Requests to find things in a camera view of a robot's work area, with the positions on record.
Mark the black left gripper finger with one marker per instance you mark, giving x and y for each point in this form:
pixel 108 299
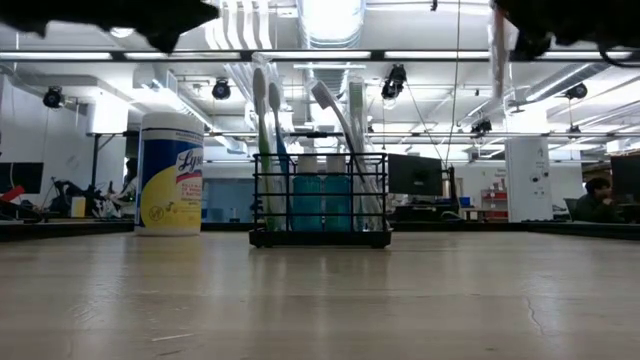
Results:
pixel 170 14

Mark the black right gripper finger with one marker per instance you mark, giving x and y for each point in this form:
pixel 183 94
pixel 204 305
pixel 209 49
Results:
pixel 510 7

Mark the toothbrushes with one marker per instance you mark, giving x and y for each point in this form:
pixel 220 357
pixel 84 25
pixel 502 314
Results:
pixel 322 95

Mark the small blue mouthwash bottle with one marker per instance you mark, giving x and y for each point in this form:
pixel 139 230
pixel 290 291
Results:
pixel 336 200
pixel 306 200

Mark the black ceiling spotlight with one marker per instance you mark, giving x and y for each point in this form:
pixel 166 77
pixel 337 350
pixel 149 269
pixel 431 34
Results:
pixel 395 82
pixel 221 90
pixel 576 91
pixel 52 97
pixel 481 126

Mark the black monitor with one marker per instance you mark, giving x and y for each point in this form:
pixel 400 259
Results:
pixel 22 177
pixel 625 175
pixel 415 175

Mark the Lysol wipes canister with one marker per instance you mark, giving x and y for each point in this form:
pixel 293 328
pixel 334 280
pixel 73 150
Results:
pixel 170 190

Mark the seated person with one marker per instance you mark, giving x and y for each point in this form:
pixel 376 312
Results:
pixel 597 202

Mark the red shelf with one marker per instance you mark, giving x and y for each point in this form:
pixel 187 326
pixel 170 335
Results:
pixel 495 195

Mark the red object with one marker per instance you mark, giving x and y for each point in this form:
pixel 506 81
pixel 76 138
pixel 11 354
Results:
pixel 12 193

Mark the yellow cup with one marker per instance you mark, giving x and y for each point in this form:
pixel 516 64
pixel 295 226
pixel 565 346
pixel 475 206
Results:
pixel 78 207

